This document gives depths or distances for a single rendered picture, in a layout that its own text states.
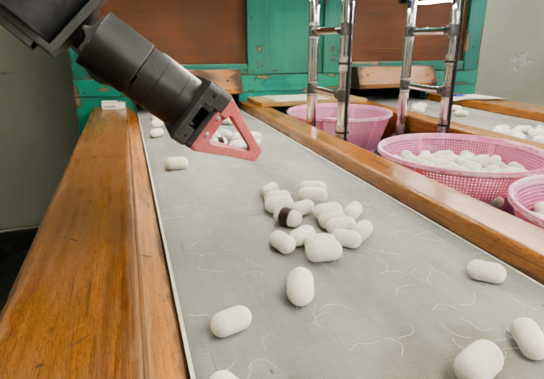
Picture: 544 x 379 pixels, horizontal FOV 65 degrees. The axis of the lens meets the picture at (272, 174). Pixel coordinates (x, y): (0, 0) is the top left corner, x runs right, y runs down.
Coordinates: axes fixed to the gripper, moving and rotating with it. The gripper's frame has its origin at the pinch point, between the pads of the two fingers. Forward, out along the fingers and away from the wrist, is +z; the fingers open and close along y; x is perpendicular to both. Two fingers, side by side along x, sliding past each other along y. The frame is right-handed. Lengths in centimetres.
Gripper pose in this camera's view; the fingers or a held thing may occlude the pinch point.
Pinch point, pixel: (252, 151)
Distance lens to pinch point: 48.3
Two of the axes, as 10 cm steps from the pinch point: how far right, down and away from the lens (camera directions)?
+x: -6.0, 8.0, 0.4
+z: 7.4, 5.3, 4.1
